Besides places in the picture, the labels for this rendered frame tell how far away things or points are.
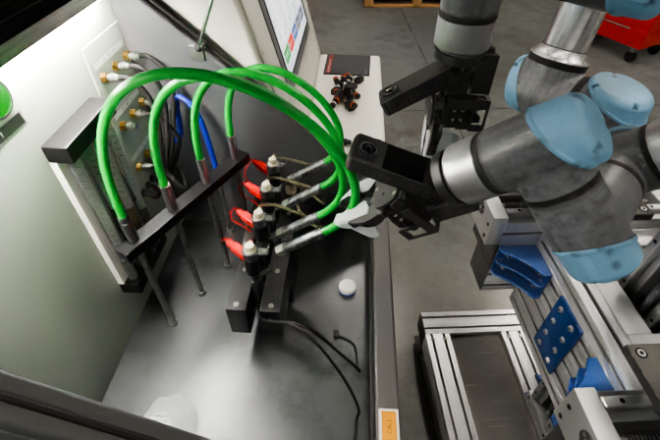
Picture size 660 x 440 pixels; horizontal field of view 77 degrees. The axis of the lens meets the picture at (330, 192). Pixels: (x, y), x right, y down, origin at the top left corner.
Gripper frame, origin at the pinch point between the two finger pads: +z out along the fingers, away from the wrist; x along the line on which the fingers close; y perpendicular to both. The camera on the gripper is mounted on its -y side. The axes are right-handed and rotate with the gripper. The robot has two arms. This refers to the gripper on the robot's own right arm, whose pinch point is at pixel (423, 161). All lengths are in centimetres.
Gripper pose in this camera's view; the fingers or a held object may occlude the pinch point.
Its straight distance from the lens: 73.1
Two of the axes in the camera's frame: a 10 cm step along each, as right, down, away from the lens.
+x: 0.6, -6.7, 7.4
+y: 10.0, 0.4, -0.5
